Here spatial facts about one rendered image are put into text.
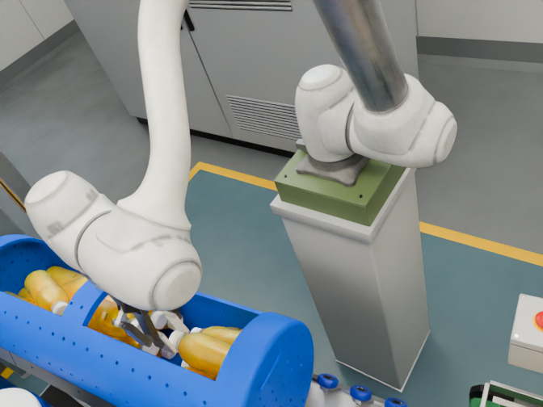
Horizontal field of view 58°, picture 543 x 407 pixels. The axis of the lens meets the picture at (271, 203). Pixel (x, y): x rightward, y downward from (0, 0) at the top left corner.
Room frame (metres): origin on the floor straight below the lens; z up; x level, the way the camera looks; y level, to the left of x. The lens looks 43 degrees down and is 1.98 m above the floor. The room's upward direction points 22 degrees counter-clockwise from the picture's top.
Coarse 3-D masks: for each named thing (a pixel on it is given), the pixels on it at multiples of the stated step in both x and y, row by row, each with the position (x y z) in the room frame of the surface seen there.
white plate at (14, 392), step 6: (0, 390) 0.74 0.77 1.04; (6, 390) 0.73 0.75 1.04; (12, 390) 0.73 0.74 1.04; (18, 390) 0.72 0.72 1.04; (24, 390) 0.72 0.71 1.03; (0, 396) 0.72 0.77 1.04; (6, 396) 0.72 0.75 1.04; (12, 396) 0.71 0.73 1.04; (18, 396) 0.71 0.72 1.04; (24, 396) 0.70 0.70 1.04; (30, 396) 0.69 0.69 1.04; (0, 402) 0.71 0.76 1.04; (6, 402) 0.70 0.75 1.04; (12, 402) 0.69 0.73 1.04; (18, 402) 0.69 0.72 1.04; (24, 402) 0.68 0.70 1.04; (30, 402) 0.68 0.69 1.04; (36, 402) 0.67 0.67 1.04
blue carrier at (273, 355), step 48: (0, 240) 1.06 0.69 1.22; (0, 288) 1.01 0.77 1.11; (0, 336) 0.80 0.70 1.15; (48, 336) 0.70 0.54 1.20; (96, 336) 0.63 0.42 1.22; (240, 336) 0.50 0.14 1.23; (288, 336) 0.50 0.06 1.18; (96, 384) 0.58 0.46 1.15; (144, 384) 0.51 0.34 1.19; (192, 384) 0.46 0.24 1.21; (240, 384) 0.42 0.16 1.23; (288, 384) 0.46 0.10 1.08
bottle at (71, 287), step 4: (84, 276) 0.91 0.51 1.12; (76, 280) 0.92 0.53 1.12; (80, 280) 0.90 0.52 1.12; (84, 280) 0.89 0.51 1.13; (64, 284) 0.93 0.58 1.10; (68, 284) 0.92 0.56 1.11; (72, 284) 0.91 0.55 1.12; (76, 284) 0.90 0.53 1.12; (80, 284) 0.89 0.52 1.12; (64, 288) 0.91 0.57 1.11; (68, 288) 0.91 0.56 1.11; (72, 288) 0.90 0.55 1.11; (76, 288) 0.89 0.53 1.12; (68, 292) 0.90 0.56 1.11; (72, 292) 0.89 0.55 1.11; (72, 296) 0.88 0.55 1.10
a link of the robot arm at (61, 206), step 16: (48, 176) 0.62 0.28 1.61; (64, 176) 0.60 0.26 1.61; (32, 192) 0.59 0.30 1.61; (48, 192) 0.58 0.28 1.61; (64, 192) 0.57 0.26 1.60; (80, 192) 0.58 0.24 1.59; (96, 192) 0.60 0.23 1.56; (32, 208) 0.57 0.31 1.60; (48, 208) 0.56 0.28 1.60; (64, 208) 0.56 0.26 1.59; (80, 208) 0.56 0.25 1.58; (96, 208) 0.56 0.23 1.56; (112, 208) 0.56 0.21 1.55; (32, 224) 0.57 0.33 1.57; (48, 224) 0.55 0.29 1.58; (64, 224) 0.55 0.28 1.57; (80, 224) 0.54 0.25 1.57; (48, 240) 0.55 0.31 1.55; (64, 240) 0.53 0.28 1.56; (64, 256) 0.53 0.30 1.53
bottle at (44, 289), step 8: (32, 272) 0.97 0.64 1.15; (40, 272) 0.96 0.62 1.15; (32, 280) 0.94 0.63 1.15; (40, 280) 0.92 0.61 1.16; (48, 280) 0.92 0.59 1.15; (32, 288) 0.91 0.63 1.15; (40, 288) 0.89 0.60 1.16; (48, 288) 0.88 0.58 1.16; (56, 288) 0.88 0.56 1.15; (32, 296) 0.89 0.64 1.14; (40, 296) 0.86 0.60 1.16; (48, 296) 0.85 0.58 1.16; (56, 296) 0.85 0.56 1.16; (64, 296) 0.85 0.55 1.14; (40, 304) 0.85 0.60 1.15; (48, 304) 0.83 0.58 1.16
